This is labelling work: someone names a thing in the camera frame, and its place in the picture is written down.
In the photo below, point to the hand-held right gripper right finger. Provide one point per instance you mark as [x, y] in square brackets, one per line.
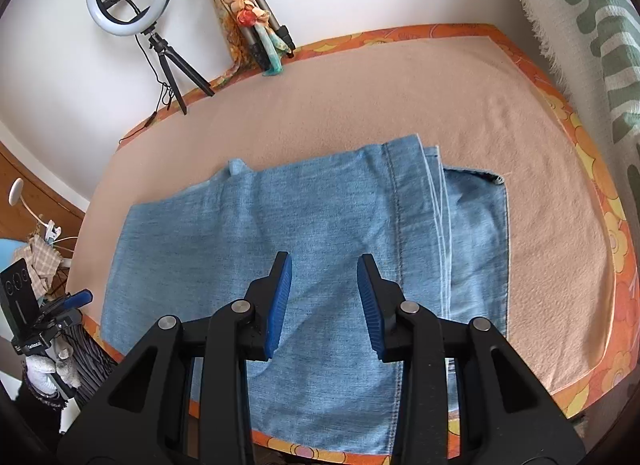
[370, 305]

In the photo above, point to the light blue denim pants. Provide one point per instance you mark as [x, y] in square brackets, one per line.
[320, 210]

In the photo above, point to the white green striped blanket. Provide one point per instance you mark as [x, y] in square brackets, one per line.
[600, 10]

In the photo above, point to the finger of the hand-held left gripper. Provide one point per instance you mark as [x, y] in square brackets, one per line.
[77, 300]

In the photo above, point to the folded grey tripod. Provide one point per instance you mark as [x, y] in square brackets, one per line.
[255, 0]

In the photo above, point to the white clip lamp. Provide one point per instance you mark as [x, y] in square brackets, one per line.
[17, 190]

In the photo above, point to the orange floral sheet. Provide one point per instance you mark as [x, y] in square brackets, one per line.
[612, 245]

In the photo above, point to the wooden cabinet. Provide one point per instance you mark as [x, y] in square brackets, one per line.
[35, 190]

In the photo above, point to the zebra striped clothing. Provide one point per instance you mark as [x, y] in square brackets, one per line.
[92, 360]

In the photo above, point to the peach blanket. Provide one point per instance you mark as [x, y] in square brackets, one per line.
[350, 95]

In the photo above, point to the beige checkered cloth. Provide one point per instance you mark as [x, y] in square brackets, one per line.
[42, 257]

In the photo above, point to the person's left hand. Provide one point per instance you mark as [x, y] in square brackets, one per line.
[47, 370]

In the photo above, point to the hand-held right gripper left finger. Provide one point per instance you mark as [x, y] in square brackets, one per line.
[277, 305]

